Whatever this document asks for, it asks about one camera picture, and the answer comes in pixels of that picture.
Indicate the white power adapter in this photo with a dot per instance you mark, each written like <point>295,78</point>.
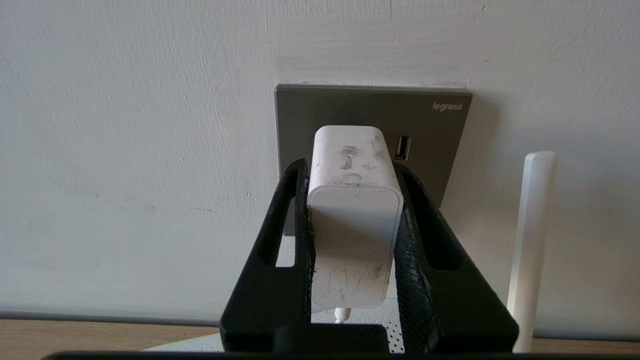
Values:
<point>355,225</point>

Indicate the white router with antennas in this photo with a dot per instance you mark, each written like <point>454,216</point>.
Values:
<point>532,225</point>

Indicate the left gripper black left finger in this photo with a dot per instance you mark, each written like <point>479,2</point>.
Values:
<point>270,280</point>

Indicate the grey wall socket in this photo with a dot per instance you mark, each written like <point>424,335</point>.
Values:
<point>430,130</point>

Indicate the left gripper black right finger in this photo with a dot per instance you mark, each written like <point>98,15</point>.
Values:
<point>450,300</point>

